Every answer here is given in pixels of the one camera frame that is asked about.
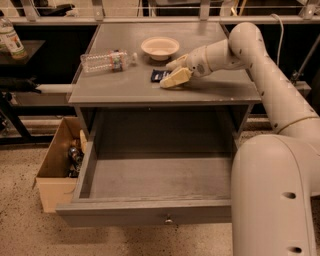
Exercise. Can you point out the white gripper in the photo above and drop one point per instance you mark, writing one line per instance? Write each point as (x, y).
(197, 64)

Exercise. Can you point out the dark blue snack bar wrapper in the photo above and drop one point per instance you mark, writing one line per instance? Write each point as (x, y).
(158, 75)

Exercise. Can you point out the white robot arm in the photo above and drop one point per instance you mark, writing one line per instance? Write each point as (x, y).
(274, 176)

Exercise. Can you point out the open grey top drawer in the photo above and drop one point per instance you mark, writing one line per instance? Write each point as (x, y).
(126, 180)

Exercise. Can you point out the metal drawer knob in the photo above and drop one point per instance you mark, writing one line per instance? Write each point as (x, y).
(168, 220)

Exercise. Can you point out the clear plastic water bottle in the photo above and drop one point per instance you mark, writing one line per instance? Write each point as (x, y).
(115, 61)

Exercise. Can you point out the grey wooden cabinet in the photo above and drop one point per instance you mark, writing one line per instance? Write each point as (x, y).
(129, 103)

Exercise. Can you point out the items inside cardboard box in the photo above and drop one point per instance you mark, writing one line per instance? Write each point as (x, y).
(76, 154)

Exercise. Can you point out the cardboard box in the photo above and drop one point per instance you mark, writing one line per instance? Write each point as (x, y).
(52, 180)

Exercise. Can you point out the dark side table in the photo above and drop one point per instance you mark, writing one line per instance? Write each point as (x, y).
(10, 84)

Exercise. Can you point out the green labelled bottle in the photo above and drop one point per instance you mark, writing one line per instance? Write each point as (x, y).
(11, 39)

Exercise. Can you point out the metal railing frame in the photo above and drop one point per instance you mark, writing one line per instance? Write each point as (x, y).
(107, 11)

